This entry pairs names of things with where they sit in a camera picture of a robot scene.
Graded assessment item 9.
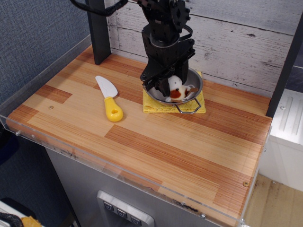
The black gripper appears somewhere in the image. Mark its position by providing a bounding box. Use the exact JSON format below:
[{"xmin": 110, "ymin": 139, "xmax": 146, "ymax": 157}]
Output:
[{"xmin": 140, "ymin": 25, "xmax": 195, "ymax": 97}]

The white brown plush dog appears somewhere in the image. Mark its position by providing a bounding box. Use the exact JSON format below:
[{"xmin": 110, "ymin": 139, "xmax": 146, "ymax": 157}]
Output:
[{"xmin": 165, "ymin": 75, "xmax": 198, "ymax": 103}]

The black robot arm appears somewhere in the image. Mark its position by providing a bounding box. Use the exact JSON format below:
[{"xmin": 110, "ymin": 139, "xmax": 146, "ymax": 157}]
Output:
[{"xmin": 137, "ymin": 0, "xmax": 195, "ymax": 96}]

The stainless steel bowl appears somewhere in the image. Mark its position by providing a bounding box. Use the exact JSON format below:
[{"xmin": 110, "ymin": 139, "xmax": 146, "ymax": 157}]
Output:
[{"xmin": 143, "ymin": 67, "xmax": 203, "ymax": 114}]

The yellow folded cloth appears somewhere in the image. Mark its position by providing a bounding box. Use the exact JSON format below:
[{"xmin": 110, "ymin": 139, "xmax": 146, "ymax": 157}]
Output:
[{"xmin": 143, "ymin": 70, "xmax": 207, "ymax": 114}]

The white ridged side panel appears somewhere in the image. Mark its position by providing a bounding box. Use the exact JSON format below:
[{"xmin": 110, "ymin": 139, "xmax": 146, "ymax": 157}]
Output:
[{"xmin": 270, "ymin": 89, "xmax": 303, "ymax": 151}]

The grey toy fridge cabinet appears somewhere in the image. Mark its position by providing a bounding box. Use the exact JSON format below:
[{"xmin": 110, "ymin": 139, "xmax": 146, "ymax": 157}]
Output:
[{"xmin": 46, "ymin": 149, "xmax": 216, "ymax": 227}]

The silver dispenser button panel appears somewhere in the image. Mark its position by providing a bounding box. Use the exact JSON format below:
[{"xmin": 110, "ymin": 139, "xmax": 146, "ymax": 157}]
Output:
[{"xmin": 97, "ymin": 190, "xmax": 155, "ymax": 227}]

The clear acrylic guard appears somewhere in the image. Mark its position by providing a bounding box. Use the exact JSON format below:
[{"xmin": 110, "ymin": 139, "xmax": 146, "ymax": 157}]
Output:
[{"xmin": 0, "ymin": 36, "xmax": 271, "ymax": 227}]

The yellow handled toy knife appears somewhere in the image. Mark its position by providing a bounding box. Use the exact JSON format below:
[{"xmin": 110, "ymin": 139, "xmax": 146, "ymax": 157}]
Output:
[{"xmin": 95, "ymin": 76, "xmax": 124, "ymax": 122}]

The dark left post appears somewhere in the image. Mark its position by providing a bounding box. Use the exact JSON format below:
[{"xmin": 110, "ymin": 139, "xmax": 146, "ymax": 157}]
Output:
[{"xmin": 87, "ymin": 12, "xmax": 111, "ymax": 65}]

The dark post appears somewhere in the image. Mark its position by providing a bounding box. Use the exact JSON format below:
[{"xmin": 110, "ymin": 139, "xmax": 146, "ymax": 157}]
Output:
[
  {"xmin": 87, "ymin": 12, "xmax": 111, "ymax": 65},
  {"xmin": 266, "ymin": 15, "xmax": 303, "ymax": 118}
]

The black braided cable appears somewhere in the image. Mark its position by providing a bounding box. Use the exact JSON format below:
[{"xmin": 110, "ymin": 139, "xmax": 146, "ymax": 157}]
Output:
[{"xmin": 70, "ymin": 0, "xmax": 130, "ymax": 17}]

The dark right post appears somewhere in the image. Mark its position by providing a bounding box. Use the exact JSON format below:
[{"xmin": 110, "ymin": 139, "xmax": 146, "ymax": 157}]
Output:
[{"xmin": 266, "ymin": 15, "xmax": 303, "ymax": 118}]

